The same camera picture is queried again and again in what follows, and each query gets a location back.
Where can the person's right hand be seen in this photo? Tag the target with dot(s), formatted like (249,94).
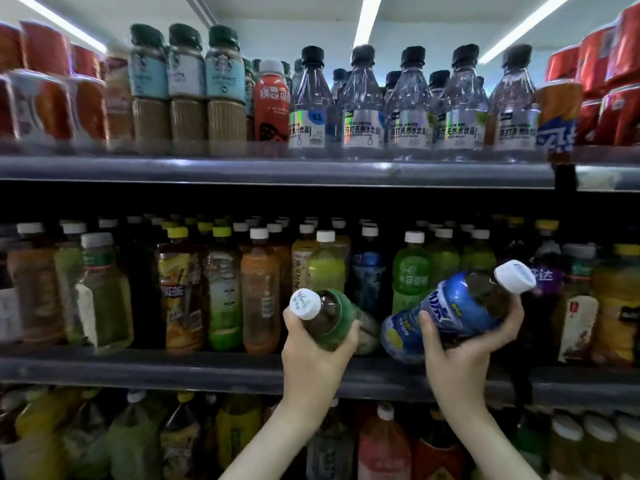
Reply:
(460,380)

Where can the row of tall red cans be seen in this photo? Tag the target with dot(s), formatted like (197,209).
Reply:
(45,105)

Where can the drinks shelf unit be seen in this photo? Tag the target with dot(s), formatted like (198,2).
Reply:
(250,173)

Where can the ceiling light tube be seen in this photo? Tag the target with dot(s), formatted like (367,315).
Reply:
(525,25)
(55,20)
(368,20)

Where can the blue sports drink bottle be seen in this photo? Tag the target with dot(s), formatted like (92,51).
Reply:
(455,305)

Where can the person's left hand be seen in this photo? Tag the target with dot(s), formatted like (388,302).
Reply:
(315,380)

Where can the row of soda cans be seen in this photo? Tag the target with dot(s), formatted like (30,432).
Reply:
(610,105)

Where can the jasmine tea bottle green label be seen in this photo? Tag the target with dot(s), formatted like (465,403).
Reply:
(335,315)

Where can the person's left forearm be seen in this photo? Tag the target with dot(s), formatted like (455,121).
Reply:
(275,450)

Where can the person's right forearm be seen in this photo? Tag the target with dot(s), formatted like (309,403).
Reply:
(490,450)

